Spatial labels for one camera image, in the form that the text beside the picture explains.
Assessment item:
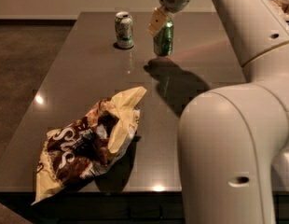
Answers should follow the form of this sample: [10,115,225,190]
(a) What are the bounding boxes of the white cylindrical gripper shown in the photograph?
[148,0,190,36]

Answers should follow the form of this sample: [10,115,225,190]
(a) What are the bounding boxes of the green soda can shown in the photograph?
[153,21,173,56]

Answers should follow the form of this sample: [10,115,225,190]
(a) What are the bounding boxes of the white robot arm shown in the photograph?
[177,0,289,224]

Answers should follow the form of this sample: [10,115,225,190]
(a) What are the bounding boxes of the white green 7up can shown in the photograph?
[115,11,134,49]

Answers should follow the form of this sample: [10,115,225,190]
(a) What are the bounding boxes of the napkins in holder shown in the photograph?
[269,0,289,21]

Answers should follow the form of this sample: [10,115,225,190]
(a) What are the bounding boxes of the brown yellow chip bag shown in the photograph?
[34,87,146,203]

